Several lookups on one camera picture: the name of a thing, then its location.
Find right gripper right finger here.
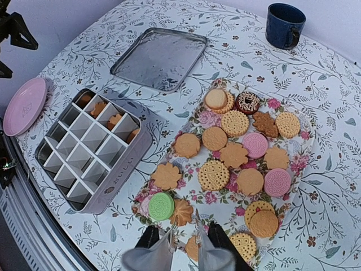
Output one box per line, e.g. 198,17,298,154
208,222,253,271

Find brown flower cookie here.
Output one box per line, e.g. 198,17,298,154
252,111,279,138

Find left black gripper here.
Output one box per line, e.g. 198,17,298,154
0,0,39,80

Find floral rectangular tray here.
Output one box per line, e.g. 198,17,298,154
132,78,315,270

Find pink sandwich cookie upper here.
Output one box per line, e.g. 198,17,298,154
242,132,268,159

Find pink sandwich cookie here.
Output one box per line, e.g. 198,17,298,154
242,132,268,159
264,168,291,197

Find green sandwich cookie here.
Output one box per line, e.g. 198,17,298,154
148,193,175,221

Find pink round plate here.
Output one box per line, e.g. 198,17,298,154
3,77,47,137

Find metal cookie tin with dividers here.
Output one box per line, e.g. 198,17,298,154
36,89,152,214

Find round embossed biscuit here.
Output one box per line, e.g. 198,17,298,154
197,160,230,191

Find swirl butter cookie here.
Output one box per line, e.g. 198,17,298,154
170,199,193,226

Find dark blue mug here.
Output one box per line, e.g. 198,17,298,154
266,3,306,50

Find pink sandwich cookie lower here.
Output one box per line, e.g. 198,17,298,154
264,168,291,197

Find floral tablecloth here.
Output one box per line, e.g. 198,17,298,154
17,1,360,270

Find chocolate sprinkled donut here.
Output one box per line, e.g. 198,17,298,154
235,91,260,115

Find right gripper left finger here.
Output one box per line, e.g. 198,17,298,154
135,225,160,248

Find metal tin lid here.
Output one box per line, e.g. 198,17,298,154
110,28,208,93

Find white handled food tongs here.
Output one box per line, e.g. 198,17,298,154
121,211,236,270

